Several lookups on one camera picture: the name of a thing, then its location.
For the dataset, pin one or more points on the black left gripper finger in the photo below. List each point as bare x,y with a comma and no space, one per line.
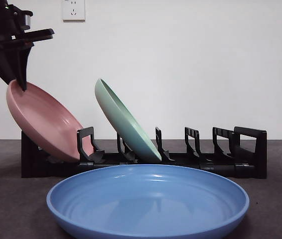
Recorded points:
1,62
23,69

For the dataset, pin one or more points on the pink plate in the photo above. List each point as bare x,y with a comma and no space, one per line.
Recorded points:
43,119

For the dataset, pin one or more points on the green plate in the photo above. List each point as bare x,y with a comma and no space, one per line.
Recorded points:
121,124

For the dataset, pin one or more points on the blue plate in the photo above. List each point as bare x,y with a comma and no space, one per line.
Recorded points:
146,206

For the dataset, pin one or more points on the black plastic dish rack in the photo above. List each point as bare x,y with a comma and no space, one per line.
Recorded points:
260,154

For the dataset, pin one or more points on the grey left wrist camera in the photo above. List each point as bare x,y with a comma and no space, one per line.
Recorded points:
28,20

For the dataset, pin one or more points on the white wall socket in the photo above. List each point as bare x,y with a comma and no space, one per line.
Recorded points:
73,11

